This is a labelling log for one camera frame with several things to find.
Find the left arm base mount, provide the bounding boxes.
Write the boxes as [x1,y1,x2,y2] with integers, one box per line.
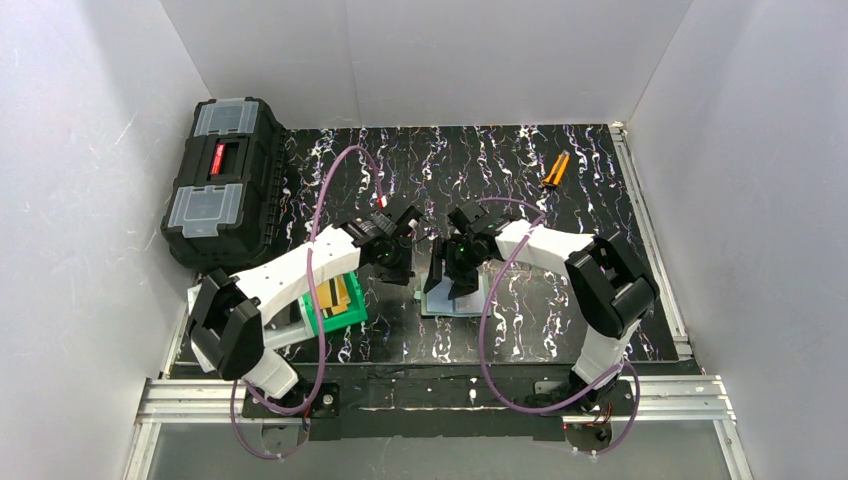
[241,379,340,459]

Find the gold credit cards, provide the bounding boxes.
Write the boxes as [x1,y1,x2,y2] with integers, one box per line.
[316,275,351,318]

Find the white bin with black cards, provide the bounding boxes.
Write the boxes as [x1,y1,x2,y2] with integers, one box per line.
[263,299,315,350]

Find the black toolbox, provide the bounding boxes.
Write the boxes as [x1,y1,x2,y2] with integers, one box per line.
[160,97,288,273]

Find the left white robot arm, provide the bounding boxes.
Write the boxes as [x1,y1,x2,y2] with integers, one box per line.
[188,201,423,399]

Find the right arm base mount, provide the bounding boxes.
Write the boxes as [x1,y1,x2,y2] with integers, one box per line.
[544,376,641,456]

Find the aluminium frame rail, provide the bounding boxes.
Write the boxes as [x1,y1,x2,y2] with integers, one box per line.
[124,122,752,479]

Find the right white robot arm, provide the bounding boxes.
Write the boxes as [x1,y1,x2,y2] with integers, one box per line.
[422,201,660,392]

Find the green plastic bin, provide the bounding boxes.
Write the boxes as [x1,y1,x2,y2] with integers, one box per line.
[317,273,368,333]

